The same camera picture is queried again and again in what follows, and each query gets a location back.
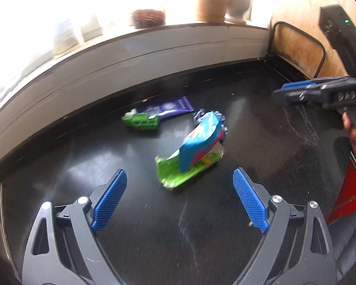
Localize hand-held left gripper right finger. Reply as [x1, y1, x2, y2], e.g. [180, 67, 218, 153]
[233, 168, 337, 285]

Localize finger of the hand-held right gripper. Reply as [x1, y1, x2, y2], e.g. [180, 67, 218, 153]
[271, 88, 325, 106]
[280, 77, 349, 92]

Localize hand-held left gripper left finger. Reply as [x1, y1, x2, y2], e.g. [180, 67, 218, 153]
[21, 169, 128, 285]

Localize blue and red snack wrapper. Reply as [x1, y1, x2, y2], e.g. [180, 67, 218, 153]
[178, 110, 223, 173]

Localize silver foil packet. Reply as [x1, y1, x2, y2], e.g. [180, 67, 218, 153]
[193, 109, 228, 141]

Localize red bin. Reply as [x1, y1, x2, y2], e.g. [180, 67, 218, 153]
[326, 151, 356, 224]

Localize black metal rack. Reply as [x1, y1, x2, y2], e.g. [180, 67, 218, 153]
[268, 21, 327, 80]

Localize wooden board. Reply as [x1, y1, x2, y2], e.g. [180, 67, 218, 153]
[270, 0, 356, 79]

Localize small green carton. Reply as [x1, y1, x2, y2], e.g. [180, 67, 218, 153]
[122, 110, 161, 132]

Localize white mortar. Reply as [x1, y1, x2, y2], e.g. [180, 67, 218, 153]
[225, 0, 253, 25]

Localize grey padded jacket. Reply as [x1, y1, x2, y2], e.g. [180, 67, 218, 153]
[326, 214, 356, 285]

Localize purple packet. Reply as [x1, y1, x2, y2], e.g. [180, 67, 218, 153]
[136, 96, 195, 121]

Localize wooden utensil holder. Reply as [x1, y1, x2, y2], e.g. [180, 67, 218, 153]
[196, 0, 230, 23]

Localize white window sill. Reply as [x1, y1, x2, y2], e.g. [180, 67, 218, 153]
[0, 19, 270, 122]

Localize jar of red spices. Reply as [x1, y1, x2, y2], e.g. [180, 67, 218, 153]
[130, 8, 167, 29]

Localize white labelled bottle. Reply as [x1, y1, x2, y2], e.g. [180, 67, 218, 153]
[51, 18, 78, 56]

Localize tall clear jar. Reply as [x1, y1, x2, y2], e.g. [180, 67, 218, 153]
[80, 4, 105, 38]

